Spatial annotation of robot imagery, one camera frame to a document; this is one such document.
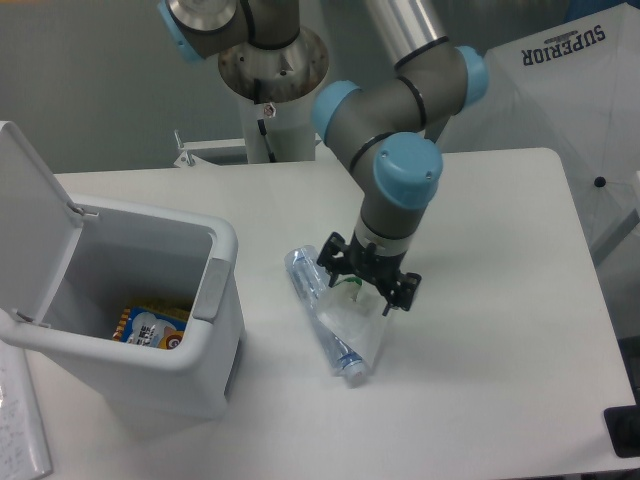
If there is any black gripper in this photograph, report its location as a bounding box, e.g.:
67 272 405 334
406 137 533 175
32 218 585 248
317 232 421 316

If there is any clear plastic wrapper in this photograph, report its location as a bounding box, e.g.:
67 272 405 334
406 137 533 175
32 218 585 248
320 277 388 371

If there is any crushed clear plastic bottle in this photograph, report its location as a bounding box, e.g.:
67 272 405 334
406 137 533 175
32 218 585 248
284 245 368 388

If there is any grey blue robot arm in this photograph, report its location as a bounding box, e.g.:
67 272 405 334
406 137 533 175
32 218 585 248
158 1 488 310

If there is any white trash can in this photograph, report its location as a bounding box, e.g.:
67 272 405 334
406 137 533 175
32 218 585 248
1 121 245 419

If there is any colourful snack package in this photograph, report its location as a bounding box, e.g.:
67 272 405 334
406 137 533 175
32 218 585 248
112 299 190 350

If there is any white umbrella with lettering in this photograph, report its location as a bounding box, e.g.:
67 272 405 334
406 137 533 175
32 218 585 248
438 4 639 243

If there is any black device at edge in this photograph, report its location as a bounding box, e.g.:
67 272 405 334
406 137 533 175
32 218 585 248
604 405 639 458

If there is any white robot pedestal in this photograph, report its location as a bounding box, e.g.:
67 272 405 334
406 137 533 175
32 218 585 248
217 25 331 165

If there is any black cable on pedestal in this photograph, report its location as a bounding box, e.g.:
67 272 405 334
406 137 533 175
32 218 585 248
252 78 278 164

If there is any white metal base frame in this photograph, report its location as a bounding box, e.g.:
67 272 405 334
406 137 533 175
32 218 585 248
173 119 325 167

